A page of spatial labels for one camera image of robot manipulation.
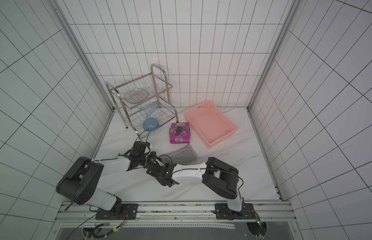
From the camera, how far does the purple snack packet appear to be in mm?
970

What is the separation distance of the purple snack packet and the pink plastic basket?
0.04 meters

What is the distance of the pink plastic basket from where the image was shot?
963 mm
